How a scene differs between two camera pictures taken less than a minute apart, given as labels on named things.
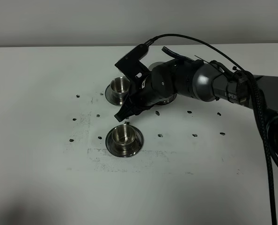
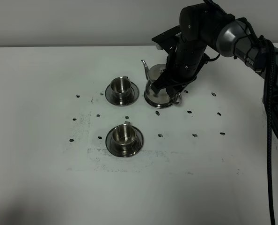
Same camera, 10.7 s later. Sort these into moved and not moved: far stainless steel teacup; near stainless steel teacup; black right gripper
Moved: black right gripper
Not moved: far stainless steel teacup; near stainless steel teacup
